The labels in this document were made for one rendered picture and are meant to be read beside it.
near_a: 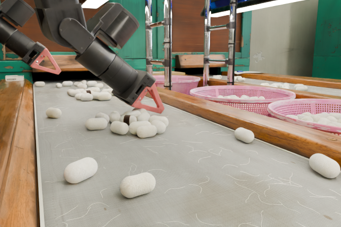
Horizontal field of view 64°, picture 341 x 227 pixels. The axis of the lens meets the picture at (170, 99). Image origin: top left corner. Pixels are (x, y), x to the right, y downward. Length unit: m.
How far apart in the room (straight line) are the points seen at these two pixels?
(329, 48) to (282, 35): 0.51
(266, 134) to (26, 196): 0.31
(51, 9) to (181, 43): 1.10
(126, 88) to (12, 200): 0.32
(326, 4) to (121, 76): 3.02
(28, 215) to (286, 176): 0.25
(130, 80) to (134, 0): 0.92
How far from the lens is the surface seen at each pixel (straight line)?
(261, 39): 3.19
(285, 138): 0.40
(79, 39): 0.47
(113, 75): 0.51
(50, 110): 0.59
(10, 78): 1.18
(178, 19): 1.50
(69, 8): 0.47
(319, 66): 3.36
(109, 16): 0.51
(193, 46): 1.53
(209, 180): 0.30
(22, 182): 0.30
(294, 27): 3.63
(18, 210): 0.25
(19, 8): 0.86
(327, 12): 3.37
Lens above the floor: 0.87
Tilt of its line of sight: 10 degrees down
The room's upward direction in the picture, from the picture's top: straight up
